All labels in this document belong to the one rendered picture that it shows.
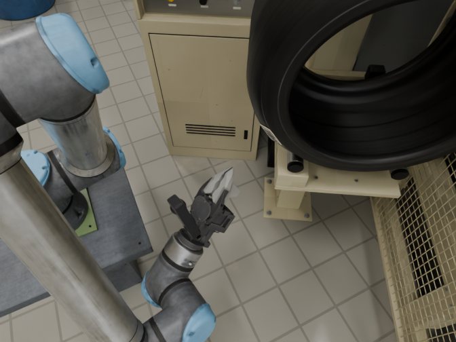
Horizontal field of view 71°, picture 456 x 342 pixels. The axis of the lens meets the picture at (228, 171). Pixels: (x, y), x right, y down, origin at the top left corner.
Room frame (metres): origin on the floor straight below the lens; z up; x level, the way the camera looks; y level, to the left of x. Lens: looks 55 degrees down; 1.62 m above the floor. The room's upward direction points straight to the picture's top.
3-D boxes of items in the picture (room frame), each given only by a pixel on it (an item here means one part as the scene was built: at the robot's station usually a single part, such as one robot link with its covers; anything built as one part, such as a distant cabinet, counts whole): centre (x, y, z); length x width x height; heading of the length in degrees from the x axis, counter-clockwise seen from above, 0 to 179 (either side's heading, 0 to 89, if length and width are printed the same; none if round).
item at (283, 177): (0.69, -0.20, 0.83); 0.36 x 0.09 x 0.06; 175
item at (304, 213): (0.93, -0.34, 0.01); 0.27 x 0.27 x 0.02; 85
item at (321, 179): (0.67, -0.34, 0.80); 0.37 x 0.36 x 0.02; 85
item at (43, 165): (0.52, 0.57, 0.80); 0.17 x 0.15 x 0.18; 127
